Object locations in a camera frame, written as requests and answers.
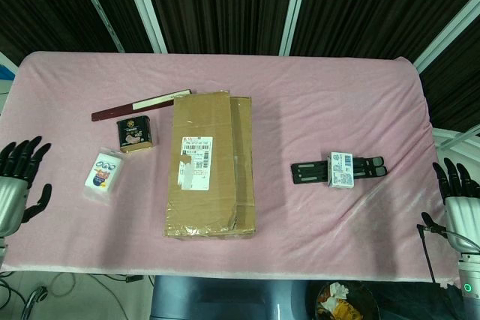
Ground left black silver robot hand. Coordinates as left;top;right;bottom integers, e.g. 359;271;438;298
0;135;53;238

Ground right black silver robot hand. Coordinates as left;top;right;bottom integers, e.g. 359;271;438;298
417;157;480;253

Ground brown cardboard shipping box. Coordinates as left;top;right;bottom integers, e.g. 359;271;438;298
160;90;259;241

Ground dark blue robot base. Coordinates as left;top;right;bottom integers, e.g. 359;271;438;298
149;274;318;320

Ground dark brown snack packet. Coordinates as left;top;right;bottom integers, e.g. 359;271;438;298
91;88;193;123

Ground white tissue packet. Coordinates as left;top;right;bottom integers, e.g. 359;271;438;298
82;146;127;207

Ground small white printed carton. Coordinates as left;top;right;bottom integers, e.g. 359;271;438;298
325;151;356;190

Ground black and gold tin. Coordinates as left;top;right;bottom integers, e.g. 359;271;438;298
115;115;156;154

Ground black waste bin with trash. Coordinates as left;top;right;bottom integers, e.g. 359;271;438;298
307;280;378;320

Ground pink table cloth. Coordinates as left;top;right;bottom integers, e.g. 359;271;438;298
0;51;468;284

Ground black pleated curtain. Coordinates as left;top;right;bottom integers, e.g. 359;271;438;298
0;0;480;130

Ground silver flexible hose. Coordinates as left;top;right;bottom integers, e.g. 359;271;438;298
26;285;49;314

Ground white frame with blue panel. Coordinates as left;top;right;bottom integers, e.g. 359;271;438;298
0;52;19;93

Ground wide white frame post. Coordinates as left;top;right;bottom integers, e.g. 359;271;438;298
412;0;480;73
277;0;313;57
119;0;168;54

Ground thin white frame post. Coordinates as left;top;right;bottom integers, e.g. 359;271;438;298
69;0;125;53

